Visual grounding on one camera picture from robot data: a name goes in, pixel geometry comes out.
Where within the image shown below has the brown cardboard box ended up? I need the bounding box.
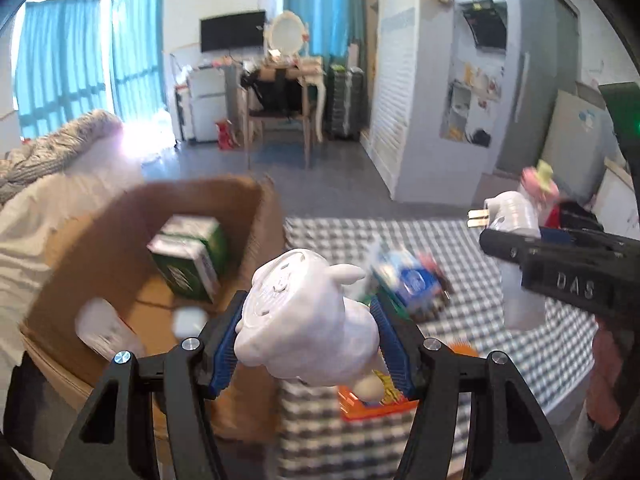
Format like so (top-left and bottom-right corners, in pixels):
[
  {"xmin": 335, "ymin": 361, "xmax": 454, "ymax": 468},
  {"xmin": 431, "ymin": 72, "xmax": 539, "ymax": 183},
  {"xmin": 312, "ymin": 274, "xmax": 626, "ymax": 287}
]
[{"xmin": 20, "ymin": 175, "xmax": 288, "ymax": 443}]

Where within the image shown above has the orange printed packet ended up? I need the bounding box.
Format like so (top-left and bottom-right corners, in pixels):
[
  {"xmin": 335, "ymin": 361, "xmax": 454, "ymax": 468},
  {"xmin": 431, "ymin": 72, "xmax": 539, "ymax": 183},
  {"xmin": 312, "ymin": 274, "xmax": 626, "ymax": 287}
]
[{"xmin": 337, "ymin": 370, "xmax": 418, "ymax": 422}]

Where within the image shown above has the white plastic bottle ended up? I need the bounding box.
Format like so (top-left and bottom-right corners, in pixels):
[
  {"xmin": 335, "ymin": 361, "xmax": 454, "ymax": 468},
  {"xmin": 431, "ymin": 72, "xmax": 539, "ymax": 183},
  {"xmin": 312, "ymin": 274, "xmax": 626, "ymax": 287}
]
[{"xmin": 467, "ymin": 190, "xmax": 547, "ymax": 332}]

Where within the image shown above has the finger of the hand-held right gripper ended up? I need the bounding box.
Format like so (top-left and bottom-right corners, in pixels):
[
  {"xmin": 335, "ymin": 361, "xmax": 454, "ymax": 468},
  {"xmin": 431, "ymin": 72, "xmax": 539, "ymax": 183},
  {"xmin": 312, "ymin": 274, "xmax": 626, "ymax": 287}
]
[
  {"xmin": 540, "ymin": 202, "xmax": 622, "ymax": 249},
  {"xmin": 479, "ymin": 230, "xmax": 622, "ymax": 267}
]

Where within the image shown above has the black television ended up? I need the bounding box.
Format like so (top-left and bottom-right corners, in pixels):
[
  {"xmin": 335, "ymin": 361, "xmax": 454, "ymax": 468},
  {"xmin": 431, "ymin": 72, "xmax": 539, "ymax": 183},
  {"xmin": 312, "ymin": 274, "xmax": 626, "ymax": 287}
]
[{"xmin": 200, "ymin": 10, "xmax": 267, "ymax": 53}]

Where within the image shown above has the white oval mirror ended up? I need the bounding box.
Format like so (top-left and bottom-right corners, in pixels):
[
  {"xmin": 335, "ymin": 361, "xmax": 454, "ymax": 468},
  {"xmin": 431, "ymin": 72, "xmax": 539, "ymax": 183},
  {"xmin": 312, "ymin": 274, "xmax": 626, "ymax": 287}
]
[{"xmin": 263, "ymin": 10, "xmax": 307, "ymax": 58}]

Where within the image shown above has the pink flower ornament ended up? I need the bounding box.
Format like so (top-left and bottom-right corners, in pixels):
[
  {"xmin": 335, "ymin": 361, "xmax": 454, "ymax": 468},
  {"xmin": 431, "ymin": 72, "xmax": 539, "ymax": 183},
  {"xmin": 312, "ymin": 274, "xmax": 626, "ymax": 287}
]
[{"xmin": 520, "ymin": 160, "xmax": 560, "ymax": 201}]

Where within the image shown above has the blue and white packet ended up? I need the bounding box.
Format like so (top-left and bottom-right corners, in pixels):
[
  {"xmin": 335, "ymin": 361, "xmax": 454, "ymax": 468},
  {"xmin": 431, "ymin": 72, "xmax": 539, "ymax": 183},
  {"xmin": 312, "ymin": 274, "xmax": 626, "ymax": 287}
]
[{"xmin": 371, "ymin": 246, "xmax": 443, "ymax": 313}]

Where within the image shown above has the black range hood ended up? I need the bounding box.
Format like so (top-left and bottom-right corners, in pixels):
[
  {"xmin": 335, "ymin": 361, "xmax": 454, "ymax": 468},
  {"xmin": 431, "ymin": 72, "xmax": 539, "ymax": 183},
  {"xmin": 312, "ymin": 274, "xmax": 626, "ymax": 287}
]
[{"xmin": 462, "ymin": 2, "xmax": 508, "ymax": 51}]

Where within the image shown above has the green and white carton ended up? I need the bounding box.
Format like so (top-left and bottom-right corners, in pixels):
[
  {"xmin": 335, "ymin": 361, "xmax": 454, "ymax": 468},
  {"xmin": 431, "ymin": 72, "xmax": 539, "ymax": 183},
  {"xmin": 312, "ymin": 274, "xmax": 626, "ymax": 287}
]
[{"xmin": 146, "ymin": 215, "xmax": 230, "ymax": 303}]

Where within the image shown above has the person's right hand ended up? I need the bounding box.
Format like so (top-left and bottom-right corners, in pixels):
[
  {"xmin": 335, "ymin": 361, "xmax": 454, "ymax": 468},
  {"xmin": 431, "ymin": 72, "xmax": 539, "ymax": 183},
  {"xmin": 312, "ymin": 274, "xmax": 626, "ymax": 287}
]
[{"xmin": 586, "ymin": 317, "xmax": 632, "ymax": 431}]

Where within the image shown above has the checked tablecloth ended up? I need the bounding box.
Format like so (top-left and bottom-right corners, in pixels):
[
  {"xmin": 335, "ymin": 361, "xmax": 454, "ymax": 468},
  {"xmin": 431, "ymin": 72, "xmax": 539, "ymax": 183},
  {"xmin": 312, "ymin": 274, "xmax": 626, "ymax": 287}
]
[{"xmin": 277, "ymin": 216, "xmax": 601, "ymax": 480}]

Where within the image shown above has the blue window curtain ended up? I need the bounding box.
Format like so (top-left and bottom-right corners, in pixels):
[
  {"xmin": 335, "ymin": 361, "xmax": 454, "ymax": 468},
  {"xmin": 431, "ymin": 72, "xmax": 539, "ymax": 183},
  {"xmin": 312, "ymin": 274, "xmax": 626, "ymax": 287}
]
[
  {"xmin": 12, "ymin": 0, "xmax": 166, "ymax": 141},
  {"xmin": 282, "ymin": 0, "xmax": 366, "ymax": 68}
]

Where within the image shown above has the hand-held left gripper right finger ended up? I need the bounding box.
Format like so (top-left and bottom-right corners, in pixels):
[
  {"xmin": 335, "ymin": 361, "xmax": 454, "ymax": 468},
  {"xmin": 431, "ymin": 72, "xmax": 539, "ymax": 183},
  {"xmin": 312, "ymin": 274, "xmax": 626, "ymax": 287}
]
[{"xmin": 371, "ymin": 291, "xmax": 573, "ymax": 480}]

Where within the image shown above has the red bag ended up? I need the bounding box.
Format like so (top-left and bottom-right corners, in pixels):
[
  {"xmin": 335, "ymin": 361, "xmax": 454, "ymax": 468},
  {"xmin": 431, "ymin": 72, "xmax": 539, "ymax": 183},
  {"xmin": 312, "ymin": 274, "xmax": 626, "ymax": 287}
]
[{"xmin": 215, "ymin": 119, "xmax": 241, "ymax": 151}]

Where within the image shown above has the white shutter door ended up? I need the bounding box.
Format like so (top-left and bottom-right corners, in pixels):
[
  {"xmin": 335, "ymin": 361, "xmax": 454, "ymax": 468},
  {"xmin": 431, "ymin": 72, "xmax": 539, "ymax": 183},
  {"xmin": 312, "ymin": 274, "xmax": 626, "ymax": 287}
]
[{"xmin": 372, "ymin": 7, "xmax": 418, "ymax": 201}]

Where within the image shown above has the black bag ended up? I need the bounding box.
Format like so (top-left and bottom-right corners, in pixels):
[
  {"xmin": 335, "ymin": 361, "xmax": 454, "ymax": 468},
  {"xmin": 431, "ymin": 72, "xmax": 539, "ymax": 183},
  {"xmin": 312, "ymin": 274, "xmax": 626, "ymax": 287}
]
[{"xmin": 242, "ymin": 67, "xmax": 303, "ymax": 113}]

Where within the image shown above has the small red object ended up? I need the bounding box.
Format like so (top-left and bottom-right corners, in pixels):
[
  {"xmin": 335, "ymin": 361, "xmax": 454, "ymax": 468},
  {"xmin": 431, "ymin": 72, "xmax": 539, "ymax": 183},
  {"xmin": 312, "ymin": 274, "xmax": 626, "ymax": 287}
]
[{"xmin": 542, "ymin": 200, "xmax": 566, "ymax": 229}]

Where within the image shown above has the wooden chair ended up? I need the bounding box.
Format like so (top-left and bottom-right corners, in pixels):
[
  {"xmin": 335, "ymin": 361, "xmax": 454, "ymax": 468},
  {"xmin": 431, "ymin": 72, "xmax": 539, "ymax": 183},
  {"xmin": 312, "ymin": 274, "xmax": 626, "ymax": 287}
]
[{"xmin": 242, "ymin": 72, "xmax": 313, "ymax": 168}]

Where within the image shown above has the white rabbit-shaped toy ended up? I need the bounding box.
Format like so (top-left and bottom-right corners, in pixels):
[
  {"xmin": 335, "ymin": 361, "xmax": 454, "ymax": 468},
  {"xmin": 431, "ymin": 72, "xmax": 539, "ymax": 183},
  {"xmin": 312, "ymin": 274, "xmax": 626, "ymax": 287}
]
[{"xmin": 234, "ymin": 249, "xmax": 382, "ymax": 392}]

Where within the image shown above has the white bed sheet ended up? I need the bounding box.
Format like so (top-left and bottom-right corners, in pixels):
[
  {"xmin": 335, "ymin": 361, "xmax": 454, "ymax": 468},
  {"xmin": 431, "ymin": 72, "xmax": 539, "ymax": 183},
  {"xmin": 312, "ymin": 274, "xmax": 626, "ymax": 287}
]
[{"xmin": 0, "ymin": 150, "xmax": 146, "ymax": 461}]

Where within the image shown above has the grey door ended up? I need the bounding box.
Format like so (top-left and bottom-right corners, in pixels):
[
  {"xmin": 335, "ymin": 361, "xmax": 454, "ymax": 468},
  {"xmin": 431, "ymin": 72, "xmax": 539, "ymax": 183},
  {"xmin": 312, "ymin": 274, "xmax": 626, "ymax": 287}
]
[{"xmin": 492, "ymin": 0, "xmax": 581, "ymax": 176}]

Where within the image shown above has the small white object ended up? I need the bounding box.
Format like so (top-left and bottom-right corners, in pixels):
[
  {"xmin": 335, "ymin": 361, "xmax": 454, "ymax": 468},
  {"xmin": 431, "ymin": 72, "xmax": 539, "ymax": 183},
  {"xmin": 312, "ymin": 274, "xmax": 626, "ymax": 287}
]
[{"xmin": 172, "ymin": 307, "xmax": 208, "ymax": 338}]

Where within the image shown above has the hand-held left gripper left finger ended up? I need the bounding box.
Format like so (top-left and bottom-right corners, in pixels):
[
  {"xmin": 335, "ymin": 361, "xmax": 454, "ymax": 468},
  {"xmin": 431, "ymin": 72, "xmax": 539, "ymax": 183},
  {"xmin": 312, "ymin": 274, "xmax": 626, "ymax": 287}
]
[{"xmin": 50, "ymin": 290, "xmax": 249, "ymax": 480}]

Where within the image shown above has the dark snack packet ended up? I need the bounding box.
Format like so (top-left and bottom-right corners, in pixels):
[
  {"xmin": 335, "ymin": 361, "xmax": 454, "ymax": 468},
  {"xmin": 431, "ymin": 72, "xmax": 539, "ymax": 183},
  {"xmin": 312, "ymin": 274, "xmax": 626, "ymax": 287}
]
[{"xmin": 412, "ymin": 254, "xmax": 455, "ymax": 323}]

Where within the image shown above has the grey patterned blanket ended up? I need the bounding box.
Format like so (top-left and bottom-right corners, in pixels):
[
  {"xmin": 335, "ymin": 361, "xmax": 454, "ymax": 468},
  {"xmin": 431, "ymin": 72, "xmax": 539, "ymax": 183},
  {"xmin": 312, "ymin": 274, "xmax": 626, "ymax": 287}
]
[{"xmin": 0, "ymin": 109, "xmax": 125, "ymax": 206}]

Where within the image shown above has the white dressing table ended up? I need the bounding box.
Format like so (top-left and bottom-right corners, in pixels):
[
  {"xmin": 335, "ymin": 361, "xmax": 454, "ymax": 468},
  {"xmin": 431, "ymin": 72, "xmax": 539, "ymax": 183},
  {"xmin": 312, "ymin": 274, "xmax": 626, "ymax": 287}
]
[{"xmin": 240, "ymin": 55, "xmax": 328, "ymax": 143}]

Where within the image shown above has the dark drawer tower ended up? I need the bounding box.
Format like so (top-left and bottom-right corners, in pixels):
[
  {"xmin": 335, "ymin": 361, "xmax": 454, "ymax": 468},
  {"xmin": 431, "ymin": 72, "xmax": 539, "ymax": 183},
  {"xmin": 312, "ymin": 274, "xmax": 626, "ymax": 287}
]
[{"xmin": 327, "ymin": 66, "xmax": 365, "ymax": 142}]

